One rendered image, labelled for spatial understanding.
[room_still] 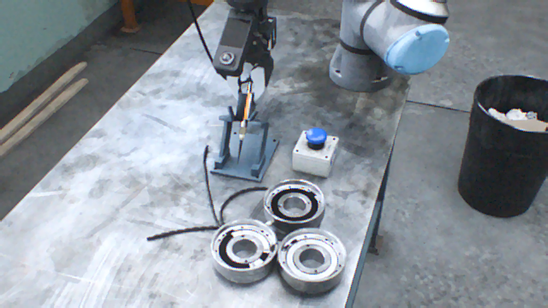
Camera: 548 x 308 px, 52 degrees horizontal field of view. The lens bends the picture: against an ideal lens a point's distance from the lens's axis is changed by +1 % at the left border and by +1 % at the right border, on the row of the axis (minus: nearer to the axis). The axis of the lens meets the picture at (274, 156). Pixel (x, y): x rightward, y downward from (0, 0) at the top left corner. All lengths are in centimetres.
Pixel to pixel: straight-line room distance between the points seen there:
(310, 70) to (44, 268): 74
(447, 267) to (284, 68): 97
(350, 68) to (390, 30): 19
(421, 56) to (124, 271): 67
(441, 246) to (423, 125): 69
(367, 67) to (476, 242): 102
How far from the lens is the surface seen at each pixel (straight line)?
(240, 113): 102
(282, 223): 92
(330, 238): 91
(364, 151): 112
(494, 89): 216
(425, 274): 197
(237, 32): 93
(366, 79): 127
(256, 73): 99
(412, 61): 112
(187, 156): 110
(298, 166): 105
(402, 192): 221
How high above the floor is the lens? 152
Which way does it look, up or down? 41 degrees down
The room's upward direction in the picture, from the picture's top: straight up
